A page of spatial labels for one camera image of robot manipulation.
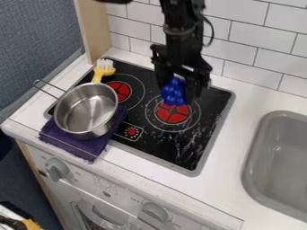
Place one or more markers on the toy stove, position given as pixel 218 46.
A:
pixel 160 119

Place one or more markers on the blue toy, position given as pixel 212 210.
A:
pixel 173 92

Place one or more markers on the silver pot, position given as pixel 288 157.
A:
pixel 86 110

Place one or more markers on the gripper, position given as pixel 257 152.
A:
pixel 180 51

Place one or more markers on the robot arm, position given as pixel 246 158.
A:
pixel 180 13

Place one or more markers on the toy sink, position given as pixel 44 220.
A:
pixel 277 164

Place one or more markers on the yellow brush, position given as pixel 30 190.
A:
pixel 102 70

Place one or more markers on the purple cloth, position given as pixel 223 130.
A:
pixel 76 142

